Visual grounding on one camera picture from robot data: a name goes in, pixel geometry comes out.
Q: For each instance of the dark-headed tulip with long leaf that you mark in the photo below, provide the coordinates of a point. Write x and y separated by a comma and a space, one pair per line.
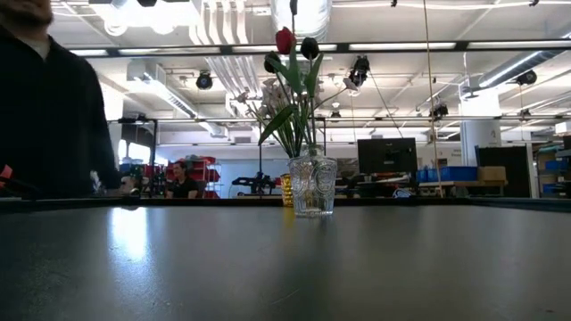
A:
271, 62

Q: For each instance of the red tulip with thick stem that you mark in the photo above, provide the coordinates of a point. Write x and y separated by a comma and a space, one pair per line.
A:
284, 40

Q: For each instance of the bunch of white flowers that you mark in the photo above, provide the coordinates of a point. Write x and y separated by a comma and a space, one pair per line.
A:
272, 96

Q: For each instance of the red tulip with green stem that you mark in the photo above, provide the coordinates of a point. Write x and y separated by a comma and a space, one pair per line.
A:
309, 48

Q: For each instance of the single white flower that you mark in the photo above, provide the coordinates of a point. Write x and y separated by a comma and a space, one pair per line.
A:
350, 84

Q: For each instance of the clear patterned glass vase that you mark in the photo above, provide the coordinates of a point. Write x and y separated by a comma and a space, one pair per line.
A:
312, 187

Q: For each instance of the background black robot arm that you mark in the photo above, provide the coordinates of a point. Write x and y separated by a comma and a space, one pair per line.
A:
256, 182

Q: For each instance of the gold ribbed vase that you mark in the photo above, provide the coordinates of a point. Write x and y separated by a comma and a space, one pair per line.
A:
286, 191

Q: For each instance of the red storage shelf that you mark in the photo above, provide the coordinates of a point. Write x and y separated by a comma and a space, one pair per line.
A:
207, 167

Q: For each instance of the seated person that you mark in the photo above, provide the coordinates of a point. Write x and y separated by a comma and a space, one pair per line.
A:
182, 185

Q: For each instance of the small red object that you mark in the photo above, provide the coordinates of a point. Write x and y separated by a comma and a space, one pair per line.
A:
5, 173

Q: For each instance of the large black monitor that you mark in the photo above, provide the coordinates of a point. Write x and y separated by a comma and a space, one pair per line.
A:
387, 156

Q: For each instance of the row of blue bins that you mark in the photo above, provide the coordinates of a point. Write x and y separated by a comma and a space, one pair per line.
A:
448, 174

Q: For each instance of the brown cardboard box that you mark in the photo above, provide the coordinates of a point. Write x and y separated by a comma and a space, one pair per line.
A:
492, 174

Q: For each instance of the black cabinet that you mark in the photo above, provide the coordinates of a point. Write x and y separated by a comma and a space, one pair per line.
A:
504, 169

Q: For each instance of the storage shelf with bins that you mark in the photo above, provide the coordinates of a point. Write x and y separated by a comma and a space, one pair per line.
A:
555, 167

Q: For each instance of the silver ceiling air duct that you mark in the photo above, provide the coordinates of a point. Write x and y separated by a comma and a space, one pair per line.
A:
312, 18

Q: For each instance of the black overhead camera on mount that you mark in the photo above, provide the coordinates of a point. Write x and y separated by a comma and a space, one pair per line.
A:
359, 71

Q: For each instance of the black frame bar with lights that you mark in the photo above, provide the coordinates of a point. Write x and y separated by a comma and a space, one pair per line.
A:
401, 46

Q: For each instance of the small black ceiling camera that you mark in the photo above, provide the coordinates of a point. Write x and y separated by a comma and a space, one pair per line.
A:
439, 110

